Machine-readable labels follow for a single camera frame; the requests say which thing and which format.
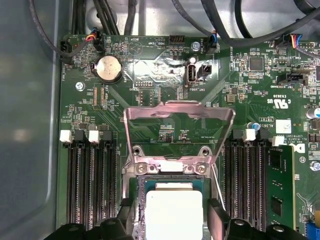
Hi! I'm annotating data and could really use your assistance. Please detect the black cable coloured wires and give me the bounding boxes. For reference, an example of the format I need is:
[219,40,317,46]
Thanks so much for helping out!
[84,0,121,53]
[171,0,220,55]

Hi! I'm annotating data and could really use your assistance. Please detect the black fan cable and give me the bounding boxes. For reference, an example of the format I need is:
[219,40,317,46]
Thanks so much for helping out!
[27,0,75,65]

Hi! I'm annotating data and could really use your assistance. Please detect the thin metal locking lever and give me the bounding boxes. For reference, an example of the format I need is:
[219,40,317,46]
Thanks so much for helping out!
[212,171,226,209]

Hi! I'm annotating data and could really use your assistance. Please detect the silver coin battery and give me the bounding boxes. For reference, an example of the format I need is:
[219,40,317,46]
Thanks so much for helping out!
[95,54,124,83]

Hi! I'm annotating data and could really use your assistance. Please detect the green motherboard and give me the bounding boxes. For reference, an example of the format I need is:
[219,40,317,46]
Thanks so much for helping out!
[58,33,320,240]

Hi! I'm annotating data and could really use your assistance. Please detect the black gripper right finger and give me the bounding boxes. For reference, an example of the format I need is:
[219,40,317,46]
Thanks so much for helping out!
[206,198,309,240]

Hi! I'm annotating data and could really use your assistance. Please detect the coloured wire plug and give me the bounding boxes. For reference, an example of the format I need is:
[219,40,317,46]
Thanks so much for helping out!
[273,33,320,60]

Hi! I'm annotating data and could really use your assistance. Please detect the silver topped CPU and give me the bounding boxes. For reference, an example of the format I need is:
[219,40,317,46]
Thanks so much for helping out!
[139,179,207,240]

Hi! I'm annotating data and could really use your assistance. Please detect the green RAM stick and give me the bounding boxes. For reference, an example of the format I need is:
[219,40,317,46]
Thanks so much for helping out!
[268,144,295,231]

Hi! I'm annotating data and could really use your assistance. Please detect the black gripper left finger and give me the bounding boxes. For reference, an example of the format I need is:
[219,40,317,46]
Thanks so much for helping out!
[57,198,138,240]

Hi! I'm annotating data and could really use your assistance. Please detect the CPU socket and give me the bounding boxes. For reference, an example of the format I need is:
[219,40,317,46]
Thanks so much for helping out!
[119,146,223,240]

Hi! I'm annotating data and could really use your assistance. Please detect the thick black cable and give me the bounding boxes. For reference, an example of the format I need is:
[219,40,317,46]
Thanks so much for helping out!
[199,0,320,48]

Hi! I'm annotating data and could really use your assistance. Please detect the metal socket cover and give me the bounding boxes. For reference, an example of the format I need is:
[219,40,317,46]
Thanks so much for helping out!
[123,99,237,175]

